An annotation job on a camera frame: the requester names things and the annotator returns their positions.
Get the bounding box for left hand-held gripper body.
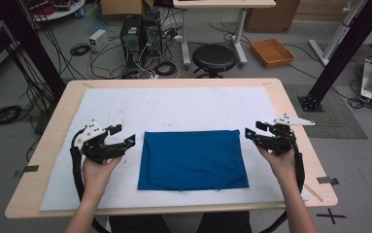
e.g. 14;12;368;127
76;118;127;165

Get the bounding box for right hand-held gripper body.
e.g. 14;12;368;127
254;113;316;157

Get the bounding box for blue t-shirt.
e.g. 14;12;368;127
137;129;251;192

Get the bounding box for person's right hand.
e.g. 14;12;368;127
256;146;298;190

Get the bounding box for person's left hand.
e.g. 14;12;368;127
82;154;125;199

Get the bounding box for white table mat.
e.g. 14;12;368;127
39;85;311;213

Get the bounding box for grey floor mat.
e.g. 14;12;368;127
284;83;368;141

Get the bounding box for grey tape strip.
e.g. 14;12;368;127
14;164;40;179
316;176;340;186

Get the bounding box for orange woven basket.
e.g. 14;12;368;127
250;38;296;69

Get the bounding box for person's dark trousers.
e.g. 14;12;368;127
108;211;254;233

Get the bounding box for black round stool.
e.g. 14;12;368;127
191;43;237;80

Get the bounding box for black computer tower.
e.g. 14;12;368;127
119;15;144;78
141;10;163;59

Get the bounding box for white power supply box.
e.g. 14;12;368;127
87;28;110;53

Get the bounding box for large brown cardboard box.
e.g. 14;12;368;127
245;0;301;34

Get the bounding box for white metal stand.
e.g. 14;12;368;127
308;0;369;67

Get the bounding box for white desk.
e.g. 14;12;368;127
172;0;277;67

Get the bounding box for round white table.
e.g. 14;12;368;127
21;0;86;23

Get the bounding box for coiled black cable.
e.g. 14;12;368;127
69;43;92;57
153;61;178;78
0;104;23;127

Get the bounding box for black metal frame post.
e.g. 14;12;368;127
297;0;372;114
0;0;67;98

